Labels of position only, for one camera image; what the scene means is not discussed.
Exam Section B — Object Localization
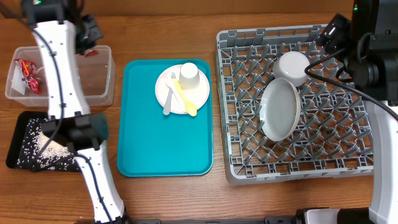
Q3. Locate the teal serving tray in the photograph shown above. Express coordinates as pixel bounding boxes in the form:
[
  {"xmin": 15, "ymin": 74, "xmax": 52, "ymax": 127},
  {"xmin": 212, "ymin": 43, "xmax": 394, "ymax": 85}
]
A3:
[{"xmin": 117, "ymin": 59, "xmax": 213, "ymax": 177}]

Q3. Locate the grey plate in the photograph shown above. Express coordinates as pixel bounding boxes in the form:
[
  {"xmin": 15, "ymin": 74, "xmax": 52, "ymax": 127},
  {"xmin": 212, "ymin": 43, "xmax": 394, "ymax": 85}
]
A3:
[{"xmin": 259, "ymin": 78, "xmax": 301, "ymax": 141}]

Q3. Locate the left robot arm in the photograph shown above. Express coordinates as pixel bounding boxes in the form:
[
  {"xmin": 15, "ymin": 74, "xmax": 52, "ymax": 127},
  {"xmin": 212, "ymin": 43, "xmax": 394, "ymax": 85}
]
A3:
[{"xmin": 21, "ymin": 1, "xmax": 130, "ymax": 223}]

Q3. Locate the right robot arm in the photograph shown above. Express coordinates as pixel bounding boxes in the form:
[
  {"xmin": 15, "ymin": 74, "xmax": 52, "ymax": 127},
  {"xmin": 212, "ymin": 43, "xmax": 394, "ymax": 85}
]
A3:
[{"xmin": 304, "ymin": 0, "xmax": 397, "ymax": 223}]

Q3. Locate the red sauce packet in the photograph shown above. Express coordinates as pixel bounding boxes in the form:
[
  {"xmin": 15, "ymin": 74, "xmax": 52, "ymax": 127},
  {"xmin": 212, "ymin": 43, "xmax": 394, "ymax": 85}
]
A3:
[{"xmin": 84, "ymin": 49, "xmax": 98, "ymax": 57}]

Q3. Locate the black waste tray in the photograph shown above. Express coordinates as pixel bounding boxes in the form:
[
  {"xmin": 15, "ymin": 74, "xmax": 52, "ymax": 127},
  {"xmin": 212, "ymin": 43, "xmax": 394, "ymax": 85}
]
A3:
[{"xmin": 6, "ymin": 111, "xmax": 72, "ymax": 171}]

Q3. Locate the grey bowl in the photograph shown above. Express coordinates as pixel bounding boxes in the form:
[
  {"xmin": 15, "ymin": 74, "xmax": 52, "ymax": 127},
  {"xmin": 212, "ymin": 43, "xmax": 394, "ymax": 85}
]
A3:
[{"xmin": 272, "ymin": 51, "xmax": 310, "ymax": 86}]

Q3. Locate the white rice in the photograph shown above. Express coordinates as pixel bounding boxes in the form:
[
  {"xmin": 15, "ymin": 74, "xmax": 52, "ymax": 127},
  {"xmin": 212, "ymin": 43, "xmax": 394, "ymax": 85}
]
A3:
[{"xmin": 16, "ymin": 118, "xmax": 80, "ymax": 172}]

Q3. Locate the yellow plastic spoon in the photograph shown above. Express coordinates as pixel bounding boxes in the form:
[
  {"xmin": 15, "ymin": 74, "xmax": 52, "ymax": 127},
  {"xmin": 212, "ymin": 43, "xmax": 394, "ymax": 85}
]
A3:
[{"xmin": 172, "ymin": 78, "xmax": 197, "ymax": 116}]

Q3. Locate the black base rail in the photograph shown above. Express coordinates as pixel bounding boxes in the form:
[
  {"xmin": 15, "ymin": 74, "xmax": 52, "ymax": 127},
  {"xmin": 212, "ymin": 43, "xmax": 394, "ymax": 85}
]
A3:
[{"xmin": 74, "ymin": 215, "xmax": 351, "ymax": 224}]

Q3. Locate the white paper cup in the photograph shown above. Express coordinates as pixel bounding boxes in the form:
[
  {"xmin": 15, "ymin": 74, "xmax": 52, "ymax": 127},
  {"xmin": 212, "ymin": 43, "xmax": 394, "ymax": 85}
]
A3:
[{"xmin": 178, "ymin": 62, "xmax": 200, "ymax": 90}]

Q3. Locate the clear plastic bin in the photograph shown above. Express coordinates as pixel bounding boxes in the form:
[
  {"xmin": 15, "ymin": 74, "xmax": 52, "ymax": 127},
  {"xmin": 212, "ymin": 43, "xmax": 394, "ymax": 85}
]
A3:
[{"xmin": 5, "ymin": 45, "xmax": 116, "ymax": 107}]

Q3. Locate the silver foil wrapper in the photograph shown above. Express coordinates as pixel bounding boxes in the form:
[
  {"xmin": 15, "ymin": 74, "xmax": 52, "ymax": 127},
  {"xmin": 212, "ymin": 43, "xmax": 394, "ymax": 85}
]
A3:
[{"xmin": 14, "ymin": 58, "xmax": 41, "ymax": 95}]

